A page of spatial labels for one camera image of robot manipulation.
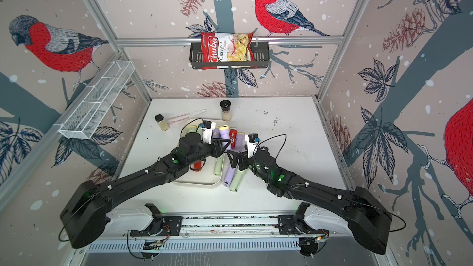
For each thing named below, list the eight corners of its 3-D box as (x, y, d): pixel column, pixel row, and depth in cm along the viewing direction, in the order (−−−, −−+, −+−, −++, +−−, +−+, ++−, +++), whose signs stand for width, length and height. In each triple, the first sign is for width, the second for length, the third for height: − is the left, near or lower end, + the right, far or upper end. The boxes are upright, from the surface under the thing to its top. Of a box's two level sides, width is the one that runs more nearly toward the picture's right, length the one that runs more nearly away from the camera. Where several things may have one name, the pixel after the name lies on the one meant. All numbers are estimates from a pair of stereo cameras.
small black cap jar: (160, 132, 106) (154, 123, 98) (160, 124, 110) (154, 114, 102) (169, 130, 106) (164, 121, 99) (168, 122, 110) (163, 112, 103)
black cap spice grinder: (221, 120, 112) (219, 107, 102) (222, 113, 115) (220, 100, 106) (231, 120, 112) (230, 107, 102) (231, 113, 115) (230, 100, 106)
